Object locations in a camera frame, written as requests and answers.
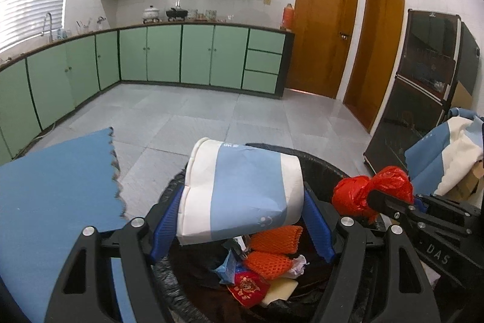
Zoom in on blue white cloth pile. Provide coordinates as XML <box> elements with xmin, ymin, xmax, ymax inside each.
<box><xmin>404</xmin><ymin>107</ymin><xmax>483</xmax><ymax>196</ymax></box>

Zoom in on red paper cup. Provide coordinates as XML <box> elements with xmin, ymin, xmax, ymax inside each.
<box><xmin>226</xmin><ymin>270</ymin><xmax>270</xmax><ymax>308</ymax></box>

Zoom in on green lower kitchen cabinets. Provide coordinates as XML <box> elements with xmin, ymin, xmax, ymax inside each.
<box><xmin>1</xmin><ymin>22</ymin><xmax>295</xmax><ymax>163</ymax></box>

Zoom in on white tissue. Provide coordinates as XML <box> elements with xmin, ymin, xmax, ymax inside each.
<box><xmin>280</xmin><ymin>255</ymin><xmax>309</xmax><ymax>279</ymax></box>

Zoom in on red plastic bag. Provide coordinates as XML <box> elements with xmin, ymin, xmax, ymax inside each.
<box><xmin>332</xmin><ymin>166</ymin><xmax>414</xmax><ymax>224</ymax></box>

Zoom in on black glass cabinet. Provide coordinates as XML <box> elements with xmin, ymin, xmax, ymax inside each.
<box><xmin>363</xmin><ymin>9</ymin><xmax>480</xmax><ymax>173</ymax></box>

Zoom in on black trash bin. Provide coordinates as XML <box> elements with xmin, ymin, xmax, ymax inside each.
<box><xmin>154</xmin><ymin>143</ymin><xmax>374</xmax><ymax>322</ymax></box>

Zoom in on red thermos bottle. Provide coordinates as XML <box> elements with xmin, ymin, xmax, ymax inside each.
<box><xmin>280</xmin><ymin>3</ymin><xmax>295</xmax><ymax>30</ymax></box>

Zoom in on light blue carton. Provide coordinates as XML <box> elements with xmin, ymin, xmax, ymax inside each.
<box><xmin>213</xmin><ymin>249</ymin><xmax>247</xmax><ymax>285</ymax></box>

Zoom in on white cooking pot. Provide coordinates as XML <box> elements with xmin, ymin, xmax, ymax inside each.
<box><xmin>142</xmin><ymin>6</ymin><xmax>160</xmax><ymax>24</ymax></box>

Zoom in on black wok pan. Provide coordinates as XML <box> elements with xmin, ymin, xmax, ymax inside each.
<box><xmin>165</xmin><ymin>7</ymin><xmax>189</xmax><ymax>21</ymax></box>

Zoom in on brown wooden door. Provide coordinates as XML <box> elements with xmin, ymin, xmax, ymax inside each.
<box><xmin>286</xmin><ymin>0</ymin><xmax>358</xmax><ymax>98</ymax></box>
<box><xmin>344</xmin><ymin>0</ymin><xmax>405</xmax><ymax>131</ymax></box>

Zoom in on chrome kitchen faucet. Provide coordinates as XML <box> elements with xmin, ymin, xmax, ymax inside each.
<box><xmin>40</xmin><ymin>12</ymin><xmax>53</xmax><ymax>43</ymax></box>

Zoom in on blue felt table mat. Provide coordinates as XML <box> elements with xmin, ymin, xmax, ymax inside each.
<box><xmin>1</xmin><ymin>128</ymin><xmax>126</xmax><ymax>322</ymax></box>

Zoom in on orange foam net sleeve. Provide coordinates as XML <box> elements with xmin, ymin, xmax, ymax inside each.
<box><xmin>249</xmin><ymin>226</ymin><xmax>303</xmax><ymax>255</ymax></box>

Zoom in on blue white paper cup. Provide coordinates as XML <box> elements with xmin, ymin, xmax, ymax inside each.
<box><xmin>176</xmin><ymin>138</ymin><xmax>304</xmax><ymax>245</ymax></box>

